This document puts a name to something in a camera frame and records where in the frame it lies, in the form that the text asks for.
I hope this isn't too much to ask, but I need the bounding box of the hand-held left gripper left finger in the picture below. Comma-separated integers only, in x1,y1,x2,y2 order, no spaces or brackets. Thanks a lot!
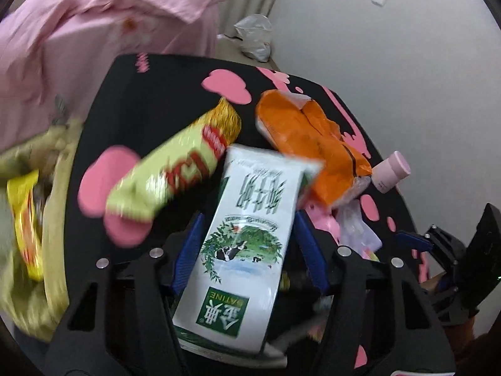
43,213,209,376

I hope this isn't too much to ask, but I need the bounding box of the yellow-green snack wrapper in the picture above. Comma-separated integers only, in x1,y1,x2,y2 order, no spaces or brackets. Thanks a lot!
106,98,242,222

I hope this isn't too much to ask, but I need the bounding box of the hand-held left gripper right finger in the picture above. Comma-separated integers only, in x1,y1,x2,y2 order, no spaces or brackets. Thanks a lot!
270,211,457,376

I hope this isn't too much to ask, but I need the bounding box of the pink toy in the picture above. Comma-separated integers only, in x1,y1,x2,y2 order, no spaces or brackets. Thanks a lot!
304,199,342,244

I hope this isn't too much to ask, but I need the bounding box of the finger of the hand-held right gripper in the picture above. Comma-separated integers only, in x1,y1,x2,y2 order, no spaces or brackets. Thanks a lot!
395,225,467,273
431,274,479,326

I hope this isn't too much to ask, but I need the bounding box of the white green milk carton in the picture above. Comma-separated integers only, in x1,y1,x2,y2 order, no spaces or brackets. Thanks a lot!
172,145,326,358

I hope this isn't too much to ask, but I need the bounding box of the white plastic bag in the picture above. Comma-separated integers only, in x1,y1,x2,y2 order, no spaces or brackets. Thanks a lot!
234,13,273,62

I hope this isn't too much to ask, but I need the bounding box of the pink bottle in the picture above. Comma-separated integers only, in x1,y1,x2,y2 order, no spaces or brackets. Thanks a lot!
371,151,412,194

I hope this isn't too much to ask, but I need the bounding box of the yellow plastic bin bag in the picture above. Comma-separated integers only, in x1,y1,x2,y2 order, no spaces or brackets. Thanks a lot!
0,117,85,341

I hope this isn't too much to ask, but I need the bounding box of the orange snack wrapper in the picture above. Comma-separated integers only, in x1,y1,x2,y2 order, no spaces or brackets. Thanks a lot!
255,89,373,209

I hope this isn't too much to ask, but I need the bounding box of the black table mat pink print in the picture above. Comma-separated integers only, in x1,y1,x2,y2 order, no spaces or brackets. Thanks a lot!
59,53,432,376

